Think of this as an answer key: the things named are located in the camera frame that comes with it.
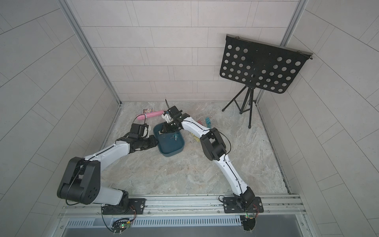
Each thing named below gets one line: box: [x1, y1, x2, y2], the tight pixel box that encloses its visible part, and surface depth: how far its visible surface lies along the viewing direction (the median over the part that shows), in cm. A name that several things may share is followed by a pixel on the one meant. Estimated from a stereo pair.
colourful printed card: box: [142, 107, 155, 114], surface depth 111 cm
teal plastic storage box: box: [152, 122, 186, 158], surface depth 95 cm
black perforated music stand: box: [219, 34, 313, 129], surface depth 78 cm
